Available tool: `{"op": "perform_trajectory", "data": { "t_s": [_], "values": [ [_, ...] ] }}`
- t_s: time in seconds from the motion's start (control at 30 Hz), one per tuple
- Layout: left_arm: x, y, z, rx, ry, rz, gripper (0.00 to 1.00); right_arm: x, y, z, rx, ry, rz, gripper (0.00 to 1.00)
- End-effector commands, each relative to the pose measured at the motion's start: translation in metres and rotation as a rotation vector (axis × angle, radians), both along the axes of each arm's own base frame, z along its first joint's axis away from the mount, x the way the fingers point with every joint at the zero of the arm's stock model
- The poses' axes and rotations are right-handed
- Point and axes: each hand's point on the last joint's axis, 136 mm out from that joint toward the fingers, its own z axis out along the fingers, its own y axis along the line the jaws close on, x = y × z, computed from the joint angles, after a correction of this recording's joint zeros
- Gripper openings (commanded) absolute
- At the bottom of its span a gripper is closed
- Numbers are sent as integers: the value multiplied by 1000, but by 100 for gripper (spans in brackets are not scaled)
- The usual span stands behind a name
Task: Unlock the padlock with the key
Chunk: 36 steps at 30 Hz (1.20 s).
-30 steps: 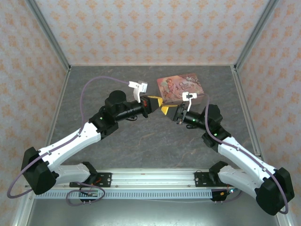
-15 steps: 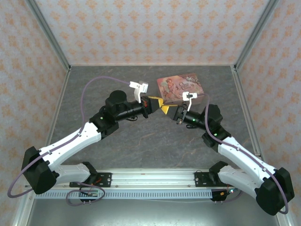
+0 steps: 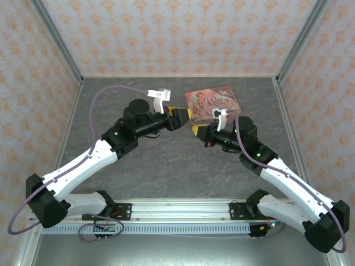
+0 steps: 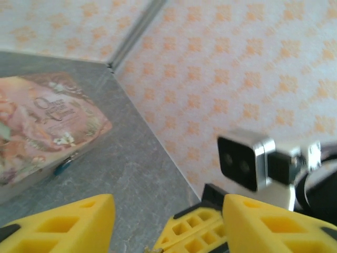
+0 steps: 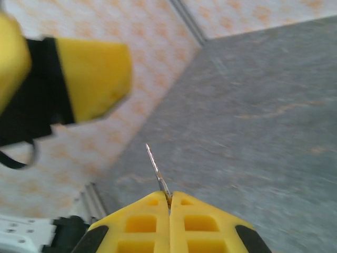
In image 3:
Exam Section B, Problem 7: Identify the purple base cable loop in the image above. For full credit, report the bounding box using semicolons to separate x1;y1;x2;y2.
77;213;125;242

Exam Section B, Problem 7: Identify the aluminium frame post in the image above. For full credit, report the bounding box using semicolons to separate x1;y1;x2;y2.
276;0;332;83
29;0;85;83

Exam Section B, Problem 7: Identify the white slotted cable duct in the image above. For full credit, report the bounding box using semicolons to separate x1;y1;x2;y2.
41;223;252;236

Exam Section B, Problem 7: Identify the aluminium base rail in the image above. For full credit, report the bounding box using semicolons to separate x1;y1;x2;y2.
74;198;295;223

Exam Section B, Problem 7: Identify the pink floral tin box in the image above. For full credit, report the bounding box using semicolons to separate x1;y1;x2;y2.
185;86;242;126

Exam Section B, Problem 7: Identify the aluminium table side rail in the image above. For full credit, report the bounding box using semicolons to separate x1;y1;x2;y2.
273;79;343;266

